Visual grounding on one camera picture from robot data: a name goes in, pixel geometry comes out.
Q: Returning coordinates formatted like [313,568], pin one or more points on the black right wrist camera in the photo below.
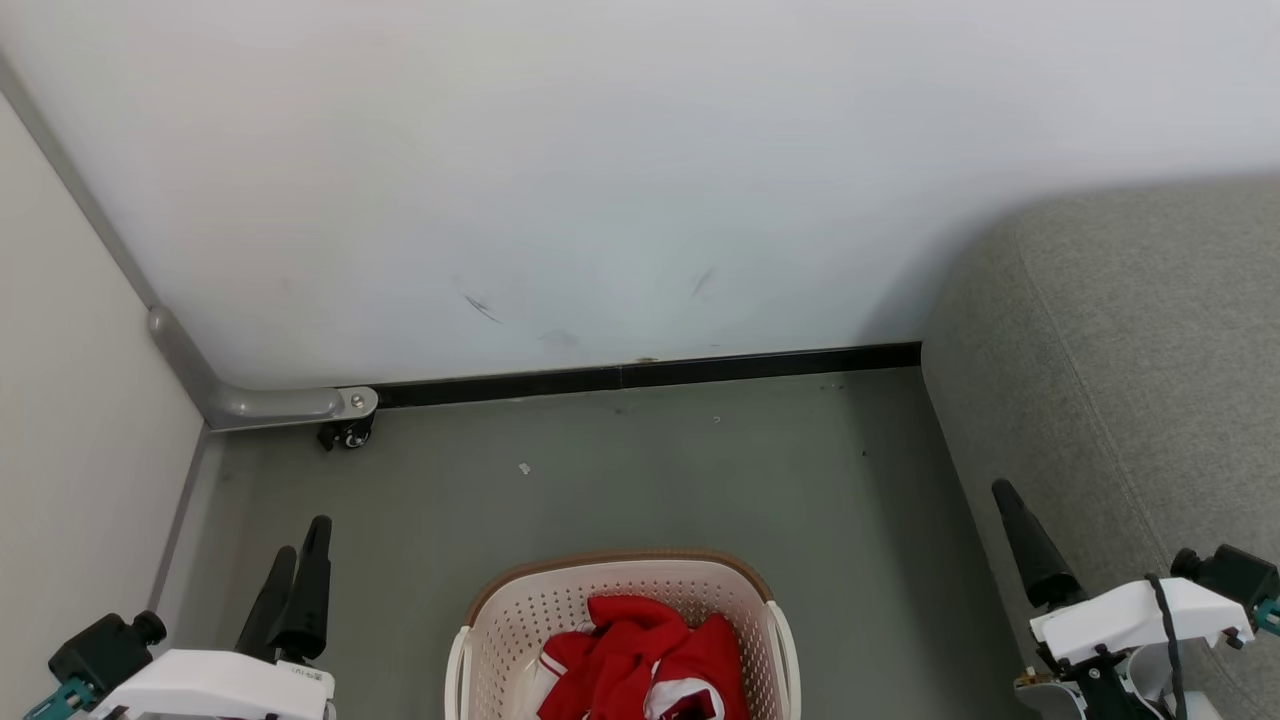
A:
[1235,575]

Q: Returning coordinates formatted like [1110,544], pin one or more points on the teal left camera plug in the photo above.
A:
[62,698]

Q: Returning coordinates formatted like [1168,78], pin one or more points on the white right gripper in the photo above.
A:
[1130,615]

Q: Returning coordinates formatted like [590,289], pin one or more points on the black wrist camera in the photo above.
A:
[100,650]
[1235,575]

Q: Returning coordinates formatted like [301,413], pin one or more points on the teal camera plug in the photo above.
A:
[1270,615]
[62,698]

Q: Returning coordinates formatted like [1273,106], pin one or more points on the grey fabric sofa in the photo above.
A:
[1120,350]

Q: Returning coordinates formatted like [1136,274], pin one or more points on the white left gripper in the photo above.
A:
[220,685]

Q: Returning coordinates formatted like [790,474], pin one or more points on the teal right camera plug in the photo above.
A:
[1270,615]

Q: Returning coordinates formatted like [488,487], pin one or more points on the black baseboard strip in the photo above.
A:
[650,375]

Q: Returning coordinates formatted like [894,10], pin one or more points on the cream perforated laundry basket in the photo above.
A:
[520,620]

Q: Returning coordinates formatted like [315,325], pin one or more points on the grey metal partition frame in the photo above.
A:
[270,405]

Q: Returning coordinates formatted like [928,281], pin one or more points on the black caster wheel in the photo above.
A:
[350,434]

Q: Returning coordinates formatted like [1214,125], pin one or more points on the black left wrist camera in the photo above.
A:
[100,650]

